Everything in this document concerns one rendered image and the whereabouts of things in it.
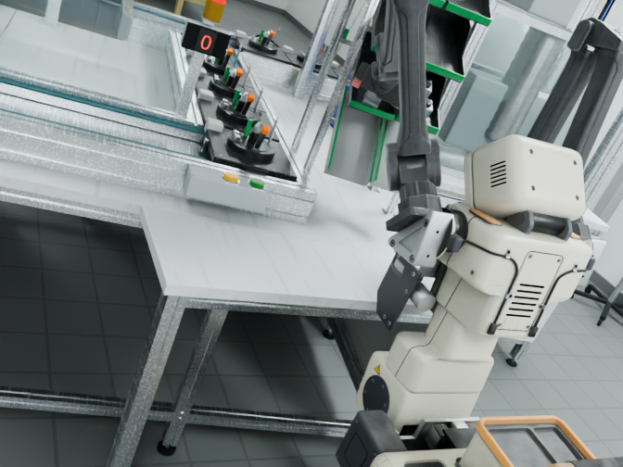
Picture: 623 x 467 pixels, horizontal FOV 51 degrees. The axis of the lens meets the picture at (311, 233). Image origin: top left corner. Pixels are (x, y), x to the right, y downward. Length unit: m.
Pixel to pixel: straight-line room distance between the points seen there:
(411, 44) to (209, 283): 0.64
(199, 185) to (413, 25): 0.70
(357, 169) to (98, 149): 0.72
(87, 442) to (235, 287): 0.93
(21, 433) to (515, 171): 1.60
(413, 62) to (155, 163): 0.75
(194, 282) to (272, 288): 0.18
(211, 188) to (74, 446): 0.95
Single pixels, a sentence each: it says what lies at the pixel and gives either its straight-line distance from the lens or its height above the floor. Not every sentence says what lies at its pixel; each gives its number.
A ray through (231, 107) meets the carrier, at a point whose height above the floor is 0.99.
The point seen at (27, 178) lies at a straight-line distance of 1.65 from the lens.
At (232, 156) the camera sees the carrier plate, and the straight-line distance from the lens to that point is 1.81.
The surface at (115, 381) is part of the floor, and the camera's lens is 2.42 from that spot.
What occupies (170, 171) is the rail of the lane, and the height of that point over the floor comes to 0.93.
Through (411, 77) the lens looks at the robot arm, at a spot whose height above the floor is 1.42.
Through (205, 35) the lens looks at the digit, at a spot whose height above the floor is 1.22.
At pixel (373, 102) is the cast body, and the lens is 1.84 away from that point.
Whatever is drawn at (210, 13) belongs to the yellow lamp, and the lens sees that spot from 1.87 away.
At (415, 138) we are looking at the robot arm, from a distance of 1.29.
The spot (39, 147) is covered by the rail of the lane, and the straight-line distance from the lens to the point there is 1.69.
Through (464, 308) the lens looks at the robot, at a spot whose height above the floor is 1.04.
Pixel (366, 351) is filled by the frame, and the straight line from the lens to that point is 2.61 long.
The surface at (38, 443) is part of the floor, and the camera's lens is 2.19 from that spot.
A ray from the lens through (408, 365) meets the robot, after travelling 1.46.
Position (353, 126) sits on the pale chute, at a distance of 1.97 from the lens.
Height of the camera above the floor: 1.62
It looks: 25 degrees down
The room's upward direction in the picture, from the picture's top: 23 degrees clockwise
